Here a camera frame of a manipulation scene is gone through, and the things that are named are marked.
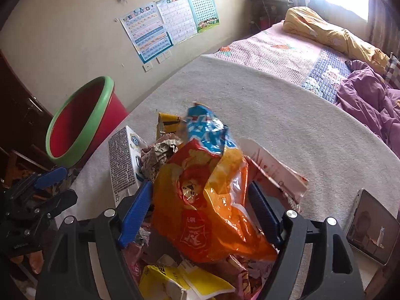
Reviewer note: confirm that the yellow white flat wrapper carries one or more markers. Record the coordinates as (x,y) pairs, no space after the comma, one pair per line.
(206,279)

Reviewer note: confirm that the red bucket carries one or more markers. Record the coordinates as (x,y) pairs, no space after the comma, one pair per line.
(264,22)

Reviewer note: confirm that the pink snack bag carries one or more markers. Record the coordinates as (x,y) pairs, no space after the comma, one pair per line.
(247,275)

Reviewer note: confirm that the blue snack bag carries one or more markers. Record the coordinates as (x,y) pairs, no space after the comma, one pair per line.
(206,131)

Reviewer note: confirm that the bed with pink cover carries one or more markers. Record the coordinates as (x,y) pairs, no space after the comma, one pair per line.
(265,50)

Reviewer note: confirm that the white chart wall poster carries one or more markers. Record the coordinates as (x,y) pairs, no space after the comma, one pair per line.
(176,18)

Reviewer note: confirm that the red bin with green rim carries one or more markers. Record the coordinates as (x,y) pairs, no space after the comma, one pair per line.
(75,125)

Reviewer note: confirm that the white pink printed carton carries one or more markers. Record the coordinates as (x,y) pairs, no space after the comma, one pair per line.
(275,168)

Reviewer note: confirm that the smartphone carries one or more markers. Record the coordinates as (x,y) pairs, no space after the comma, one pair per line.
(372,228)

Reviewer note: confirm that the dark desk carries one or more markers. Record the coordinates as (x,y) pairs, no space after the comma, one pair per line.
(268,0)

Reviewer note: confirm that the white carton box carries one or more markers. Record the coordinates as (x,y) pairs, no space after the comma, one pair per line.
(123,162)

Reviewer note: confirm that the beige patterned curtain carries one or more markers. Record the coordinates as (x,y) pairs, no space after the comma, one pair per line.
(381,22)

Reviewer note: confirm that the orange snack bag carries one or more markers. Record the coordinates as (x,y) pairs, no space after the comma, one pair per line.
(200,222)

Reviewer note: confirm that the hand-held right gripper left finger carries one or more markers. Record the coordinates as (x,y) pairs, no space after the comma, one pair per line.
(137,214)

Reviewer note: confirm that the dark wooden cabinet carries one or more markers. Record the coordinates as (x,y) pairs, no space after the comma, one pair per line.
(18,115)

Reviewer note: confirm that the person's left hand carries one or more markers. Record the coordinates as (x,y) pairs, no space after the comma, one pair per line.
(35,262)

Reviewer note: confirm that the yellow snack wrapper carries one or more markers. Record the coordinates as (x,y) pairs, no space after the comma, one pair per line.
(168,122)

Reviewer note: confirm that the checkered pillow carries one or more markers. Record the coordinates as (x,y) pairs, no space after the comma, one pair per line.
(393,72)

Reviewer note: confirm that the pink wrapper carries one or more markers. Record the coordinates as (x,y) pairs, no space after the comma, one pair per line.
(134,265)

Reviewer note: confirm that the yellow quilt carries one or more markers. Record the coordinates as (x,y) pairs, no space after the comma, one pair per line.
(312,25)

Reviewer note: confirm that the single white wall socket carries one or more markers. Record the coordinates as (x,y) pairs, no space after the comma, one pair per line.
(147,68)

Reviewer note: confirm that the blue bordered wall poster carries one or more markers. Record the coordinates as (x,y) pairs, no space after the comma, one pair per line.
(147,31)

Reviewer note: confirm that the yellow white packet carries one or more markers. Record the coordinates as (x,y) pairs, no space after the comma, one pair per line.
(159,279)

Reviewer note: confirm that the purple quilt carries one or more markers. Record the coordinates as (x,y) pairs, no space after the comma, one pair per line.
(365,100)

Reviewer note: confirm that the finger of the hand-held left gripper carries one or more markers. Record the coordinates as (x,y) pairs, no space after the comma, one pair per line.
(61,200)
(51,175)

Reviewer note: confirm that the teal grid wall poster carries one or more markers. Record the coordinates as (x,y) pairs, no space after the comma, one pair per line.
(203,9)

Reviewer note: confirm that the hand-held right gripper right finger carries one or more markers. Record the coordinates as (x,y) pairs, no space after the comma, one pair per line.
(265,215)

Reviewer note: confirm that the double white wall socket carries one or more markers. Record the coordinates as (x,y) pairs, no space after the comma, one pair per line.
(164,57)

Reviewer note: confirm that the crumpled patterned wrapper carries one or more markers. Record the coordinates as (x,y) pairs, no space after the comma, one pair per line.
(159,156)

